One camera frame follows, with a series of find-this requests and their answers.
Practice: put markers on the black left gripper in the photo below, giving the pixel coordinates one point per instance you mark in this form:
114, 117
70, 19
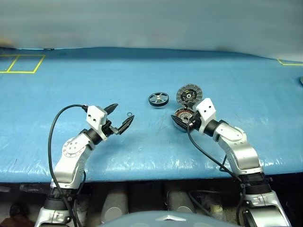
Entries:
109, 128

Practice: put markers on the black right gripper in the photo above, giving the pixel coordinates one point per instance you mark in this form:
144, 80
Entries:
196, 121

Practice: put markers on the motor stator housing copper windings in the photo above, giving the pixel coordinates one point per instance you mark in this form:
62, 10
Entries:
183, 114

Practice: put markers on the grey motor cover circuit disc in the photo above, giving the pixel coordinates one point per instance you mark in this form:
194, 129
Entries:
189, 95

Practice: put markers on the black motor rotor silver spokes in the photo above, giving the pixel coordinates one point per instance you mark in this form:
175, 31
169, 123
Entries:
159, 99

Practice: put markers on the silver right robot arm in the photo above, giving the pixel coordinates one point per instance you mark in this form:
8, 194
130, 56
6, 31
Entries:
239, 146

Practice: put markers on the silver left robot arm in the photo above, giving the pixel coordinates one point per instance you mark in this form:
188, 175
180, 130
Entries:
71, 160

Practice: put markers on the blue plastic table cover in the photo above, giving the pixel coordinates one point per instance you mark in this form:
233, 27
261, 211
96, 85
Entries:
118, 78

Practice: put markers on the grey rounded robot leg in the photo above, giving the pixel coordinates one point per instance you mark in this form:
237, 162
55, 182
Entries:
114, 203
181, 203

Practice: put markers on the yellow tape double rectangle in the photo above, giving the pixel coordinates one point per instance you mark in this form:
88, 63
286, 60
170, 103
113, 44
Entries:
38, 63

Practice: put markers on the yellow tape corner outline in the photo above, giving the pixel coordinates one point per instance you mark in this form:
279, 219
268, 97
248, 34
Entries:
282, 63

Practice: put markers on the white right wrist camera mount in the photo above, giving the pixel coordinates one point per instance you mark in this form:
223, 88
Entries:
207, 108

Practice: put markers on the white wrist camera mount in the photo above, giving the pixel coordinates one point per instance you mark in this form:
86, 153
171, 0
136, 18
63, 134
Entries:
94, 116
207, 108

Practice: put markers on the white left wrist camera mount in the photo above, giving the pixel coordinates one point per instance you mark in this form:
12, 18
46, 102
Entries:
94, 116

